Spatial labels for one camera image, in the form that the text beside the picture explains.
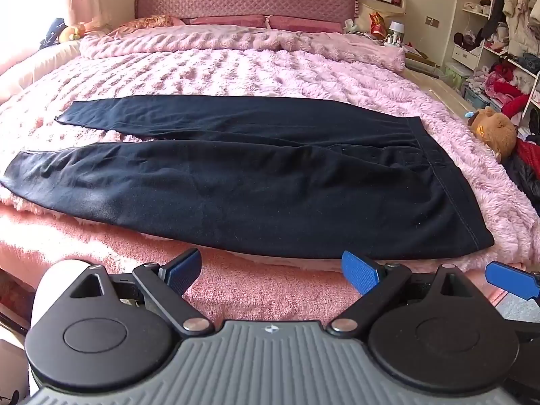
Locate floral pink pillow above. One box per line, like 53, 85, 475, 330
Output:
126, 15, 186, 31

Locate red knitted garment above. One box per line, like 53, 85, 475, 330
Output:
515, 138, 540, 166

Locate pink fluffy blanket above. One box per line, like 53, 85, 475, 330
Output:
0, 25, 540, 273

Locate dark pink pillow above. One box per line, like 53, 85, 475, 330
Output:
268, 15, 345, 34

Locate white wall shelf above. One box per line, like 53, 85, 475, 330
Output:
360, 0, 408, 16

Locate black pants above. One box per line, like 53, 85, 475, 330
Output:
0, 95, 495, 261

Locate orange plush toy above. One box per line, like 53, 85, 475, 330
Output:
58, 21, 87, 44

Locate black puffer jacket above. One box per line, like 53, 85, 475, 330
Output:
501, 152, 540, 217

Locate green translucent storage bin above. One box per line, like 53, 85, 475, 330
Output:
444, 62, 471, 90

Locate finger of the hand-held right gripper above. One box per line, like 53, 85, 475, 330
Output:
485, 261, 540, 301

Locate red snack bag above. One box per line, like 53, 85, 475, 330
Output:
369, 12, 387, 37

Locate white drawer box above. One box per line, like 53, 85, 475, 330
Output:
451, 44, 482, 69

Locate brown teddy bear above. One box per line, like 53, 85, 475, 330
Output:
467, 107, 518, 162

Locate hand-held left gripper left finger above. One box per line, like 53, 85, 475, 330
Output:
63, 248, 214, 335

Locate cream bed sheet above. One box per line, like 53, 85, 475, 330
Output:
0, 40, 82, 106

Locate blue storage bin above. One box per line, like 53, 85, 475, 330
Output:
463, 86, 491, 111

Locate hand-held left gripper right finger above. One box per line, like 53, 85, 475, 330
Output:
327, 251, 477, 338

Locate beige hanging coat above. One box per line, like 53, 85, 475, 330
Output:
503, 0, 540, 56

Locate pile of colourful clothes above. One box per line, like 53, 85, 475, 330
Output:
472, 57, 540, 119

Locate white shelf unit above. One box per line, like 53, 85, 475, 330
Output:
451, 0, 540, 136

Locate navy patterned bag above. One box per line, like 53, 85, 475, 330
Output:
39, 18, 68, 50

